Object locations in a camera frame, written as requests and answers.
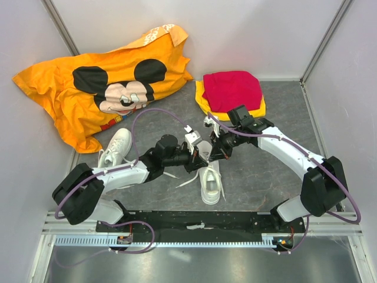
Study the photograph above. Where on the slotted cable duct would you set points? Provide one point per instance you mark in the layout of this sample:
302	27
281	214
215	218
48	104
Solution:
114	241

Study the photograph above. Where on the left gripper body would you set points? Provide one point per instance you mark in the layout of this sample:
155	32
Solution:
189	160

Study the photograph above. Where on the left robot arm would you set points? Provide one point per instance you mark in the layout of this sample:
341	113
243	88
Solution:
79	196

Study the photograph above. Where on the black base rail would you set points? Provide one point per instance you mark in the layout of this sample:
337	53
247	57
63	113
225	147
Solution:
171	225

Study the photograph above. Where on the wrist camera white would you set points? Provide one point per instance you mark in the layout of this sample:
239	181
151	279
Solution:
193	139
213	122

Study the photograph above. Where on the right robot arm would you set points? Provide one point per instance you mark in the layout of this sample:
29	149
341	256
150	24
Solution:
323	180

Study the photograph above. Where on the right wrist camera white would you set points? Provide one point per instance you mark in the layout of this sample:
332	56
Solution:
213	122

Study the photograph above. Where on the yellow folded cloth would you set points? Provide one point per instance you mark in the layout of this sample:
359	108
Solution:
205	107

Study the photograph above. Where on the orange Mickey Mouse bag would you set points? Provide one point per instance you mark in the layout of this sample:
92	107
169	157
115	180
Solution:
91	92

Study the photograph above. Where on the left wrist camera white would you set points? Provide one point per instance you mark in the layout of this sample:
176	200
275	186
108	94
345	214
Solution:
193	139

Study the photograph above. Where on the white sneaker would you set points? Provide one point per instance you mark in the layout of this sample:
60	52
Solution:
115	150
210	177

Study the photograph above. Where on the white tape piece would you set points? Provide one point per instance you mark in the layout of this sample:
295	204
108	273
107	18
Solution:
202	225

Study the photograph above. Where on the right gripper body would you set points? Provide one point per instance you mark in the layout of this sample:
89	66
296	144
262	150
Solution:
228	141

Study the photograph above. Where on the red folded cloth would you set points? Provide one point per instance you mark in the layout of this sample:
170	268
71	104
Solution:
227	90

